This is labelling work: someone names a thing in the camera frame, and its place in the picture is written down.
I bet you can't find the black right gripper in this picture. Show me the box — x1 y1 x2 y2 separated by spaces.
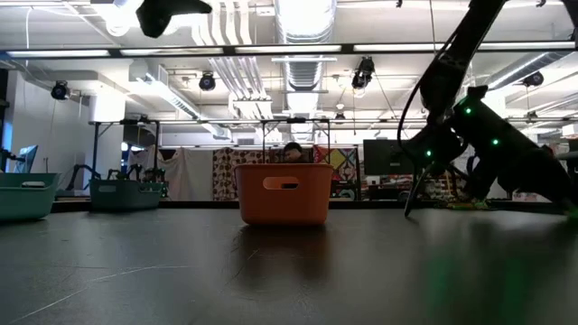
451 86 578 205

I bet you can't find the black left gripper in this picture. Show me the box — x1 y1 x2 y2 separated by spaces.
135 0 213 39

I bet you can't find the orange plastic basket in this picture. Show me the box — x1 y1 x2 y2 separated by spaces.
234 162 334 227

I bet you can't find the teal plastic basket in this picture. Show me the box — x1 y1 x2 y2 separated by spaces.
0 172 60 222

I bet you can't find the black ceiling spotlight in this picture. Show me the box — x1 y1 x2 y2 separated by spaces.
522 70 545 88
198 71 217 92
351 56 376 90
51 79 71 101

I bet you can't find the white cloth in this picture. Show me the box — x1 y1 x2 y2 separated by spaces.
127 147 213 202

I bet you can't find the brown patterned cloth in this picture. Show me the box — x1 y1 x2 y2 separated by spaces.
211 147 272 202

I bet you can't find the black monitor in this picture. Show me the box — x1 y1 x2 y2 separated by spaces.
363 138 410 176

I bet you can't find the black beam with light strips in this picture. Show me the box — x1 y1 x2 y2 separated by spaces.
0 41 578 59

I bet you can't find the person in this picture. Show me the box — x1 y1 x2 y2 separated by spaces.
282 141 309 165

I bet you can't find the slate blue plastic basket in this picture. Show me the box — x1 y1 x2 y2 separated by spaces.
89 179 163 212

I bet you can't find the monitor with blue screen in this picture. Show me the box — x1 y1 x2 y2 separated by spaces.
12 144 40 175

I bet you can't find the colourful patchwork quilt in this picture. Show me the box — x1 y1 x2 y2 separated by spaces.
313 144 362 200

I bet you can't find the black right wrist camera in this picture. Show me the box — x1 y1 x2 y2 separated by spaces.
404 121 471 178

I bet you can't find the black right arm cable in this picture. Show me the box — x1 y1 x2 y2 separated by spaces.
396 29 457 218

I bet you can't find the silver ventilation duct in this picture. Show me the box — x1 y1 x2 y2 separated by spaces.
273 0 338 91

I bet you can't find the black metal rack frame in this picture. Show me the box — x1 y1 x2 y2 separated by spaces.
261 116 331 153
88 117 162 181

